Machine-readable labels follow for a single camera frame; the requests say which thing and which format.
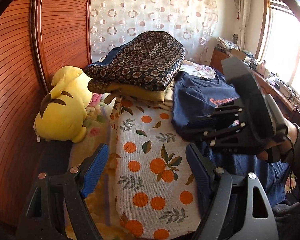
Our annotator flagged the orange fruit print cloth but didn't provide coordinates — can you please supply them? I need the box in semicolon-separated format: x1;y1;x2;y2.
110;98;201;239

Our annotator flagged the pink bottle on sill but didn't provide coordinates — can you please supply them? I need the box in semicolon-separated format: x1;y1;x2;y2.
256;60;266;76

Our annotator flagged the yellow plush toy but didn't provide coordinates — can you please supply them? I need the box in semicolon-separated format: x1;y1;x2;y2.
33;66;93;143

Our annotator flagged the window with wooden frame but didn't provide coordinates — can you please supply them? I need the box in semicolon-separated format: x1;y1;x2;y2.
259;0;300;96

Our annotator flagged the pink circle sheer curtain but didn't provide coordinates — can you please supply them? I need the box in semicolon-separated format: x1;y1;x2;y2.
90;0;218;63

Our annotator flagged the long wooden side cabinet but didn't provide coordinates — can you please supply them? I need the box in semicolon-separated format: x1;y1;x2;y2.
210;46;300;126

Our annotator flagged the brown slatted wooden wardrobe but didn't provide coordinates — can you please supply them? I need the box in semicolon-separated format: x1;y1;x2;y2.
0;0;90;226

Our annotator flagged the floral window drape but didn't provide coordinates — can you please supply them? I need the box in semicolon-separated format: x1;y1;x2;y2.
238;0;251;50

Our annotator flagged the dark circle patterned folded cloth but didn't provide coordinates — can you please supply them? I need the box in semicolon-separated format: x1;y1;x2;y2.
84;31;185;91

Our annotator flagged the folded patterned fabric stack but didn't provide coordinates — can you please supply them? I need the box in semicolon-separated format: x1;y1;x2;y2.
216;37;239;50

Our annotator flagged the navy blue printed t-shirt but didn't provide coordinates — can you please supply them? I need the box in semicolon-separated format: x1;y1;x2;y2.
171;72;289;206

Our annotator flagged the gold yellow folded cloth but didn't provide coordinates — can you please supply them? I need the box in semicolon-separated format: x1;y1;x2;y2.
88;79;168;107

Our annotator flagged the person's right hand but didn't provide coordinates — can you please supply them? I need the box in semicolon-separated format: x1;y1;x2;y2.
257;119;298;160

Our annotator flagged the cardboard box on cabinet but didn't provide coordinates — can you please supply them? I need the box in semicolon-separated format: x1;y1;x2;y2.
230;49;247;61

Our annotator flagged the floral bed blanket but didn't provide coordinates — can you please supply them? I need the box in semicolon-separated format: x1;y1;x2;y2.
65;60;225;240

